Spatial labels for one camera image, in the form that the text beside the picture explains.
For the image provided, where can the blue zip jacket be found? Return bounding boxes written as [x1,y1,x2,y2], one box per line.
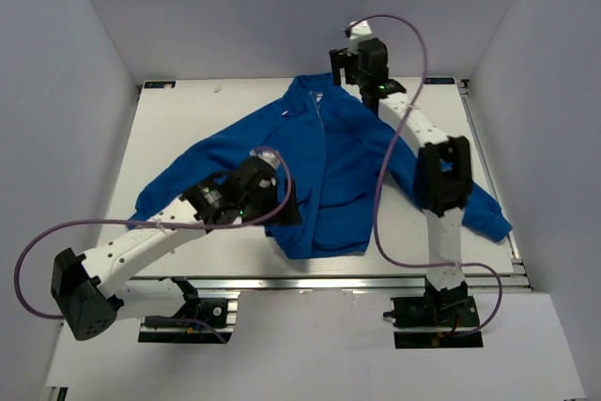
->
[127,72,514,260]

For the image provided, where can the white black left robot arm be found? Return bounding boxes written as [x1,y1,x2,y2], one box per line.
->
[51,150,301,341]

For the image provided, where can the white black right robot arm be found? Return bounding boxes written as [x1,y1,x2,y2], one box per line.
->
[330,29,473,329]

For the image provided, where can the blue label sticker right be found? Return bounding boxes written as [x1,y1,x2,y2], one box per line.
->
[424,77,455,85]

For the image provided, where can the blue label sticker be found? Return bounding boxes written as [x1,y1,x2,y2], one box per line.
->
[143,81,176,89]
[424,77,455,85]

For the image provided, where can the blue label sticker left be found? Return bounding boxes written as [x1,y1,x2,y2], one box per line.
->
[143,81,176,89]

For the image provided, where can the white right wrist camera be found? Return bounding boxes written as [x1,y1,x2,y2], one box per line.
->
[344,20,374,44]

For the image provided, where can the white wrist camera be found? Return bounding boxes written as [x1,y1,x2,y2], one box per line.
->
[344,20,374,44]
[250,147,282,171]

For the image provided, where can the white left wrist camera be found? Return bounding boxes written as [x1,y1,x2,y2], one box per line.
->
[250,147,282,171]

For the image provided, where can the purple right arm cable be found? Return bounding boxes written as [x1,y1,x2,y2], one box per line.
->
[349,14,503,339]

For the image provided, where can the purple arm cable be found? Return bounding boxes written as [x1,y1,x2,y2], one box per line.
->
[13,146,294,319]
[349,14,503,339]

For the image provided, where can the aluminium front table rail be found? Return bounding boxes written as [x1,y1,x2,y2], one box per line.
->
[121,273,532,294]

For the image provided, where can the aluminium table rail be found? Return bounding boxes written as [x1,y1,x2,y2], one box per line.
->
[455,79,521,274]
[121,273,532,294]

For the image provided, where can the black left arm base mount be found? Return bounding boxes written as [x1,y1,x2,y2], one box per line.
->
[138,277,232,345]

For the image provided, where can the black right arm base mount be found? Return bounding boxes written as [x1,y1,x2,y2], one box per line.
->
[382,285,484,349]

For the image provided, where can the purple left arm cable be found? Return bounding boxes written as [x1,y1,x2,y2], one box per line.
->
[13,146,294,319]

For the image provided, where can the aluminium right table rail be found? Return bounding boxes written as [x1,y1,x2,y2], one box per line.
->
[455,79,521,274]

